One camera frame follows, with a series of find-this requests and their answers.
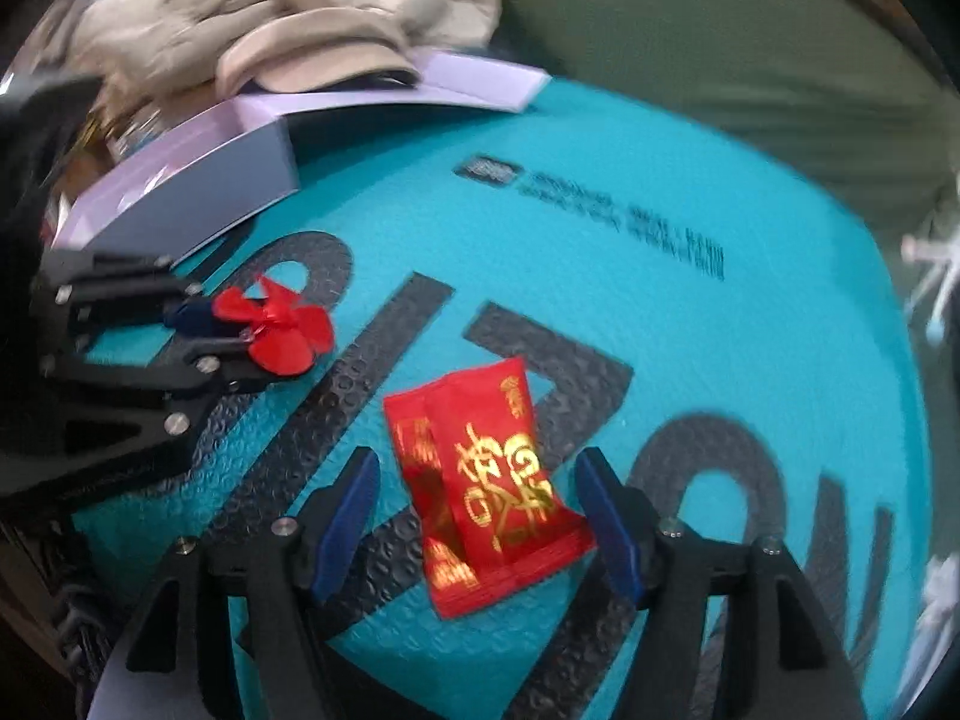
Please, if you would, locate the red toy propeller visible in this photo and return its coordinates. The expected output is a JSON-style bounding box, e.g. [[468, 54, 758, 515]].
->
[[213, 275, 335, 377]]

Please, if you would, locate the lilac cardboard box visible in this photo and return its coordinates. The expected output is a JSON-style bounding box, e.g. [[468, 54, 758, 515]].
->
[[52, 50, 550, 263]]

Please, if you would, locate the clear plastic bag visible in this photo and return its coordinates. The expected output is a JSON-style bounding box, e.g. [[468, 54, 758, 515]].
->
[[893, 553, 958, 718]]

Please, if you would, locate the beige puffer jacket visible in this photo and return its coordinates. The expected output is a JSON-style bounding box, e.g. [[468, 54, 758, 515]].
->
[[23, 0, 501, 117]]

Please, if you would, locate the beige cap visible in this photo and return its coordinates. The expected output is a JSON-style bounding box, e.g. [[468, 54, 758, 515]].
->
[[215, 7, 420, 99]]

